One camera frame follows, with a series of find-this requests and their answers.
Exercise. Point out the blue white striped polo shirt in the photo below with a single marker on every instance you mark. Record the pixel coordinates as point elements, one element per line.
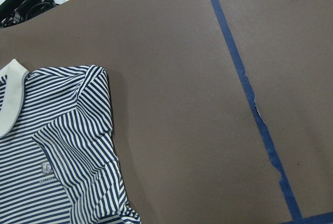
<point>58,163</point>

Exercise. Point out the black tool on table edge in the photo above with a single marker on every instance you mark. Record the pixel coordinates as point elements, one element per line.
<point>14,12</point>

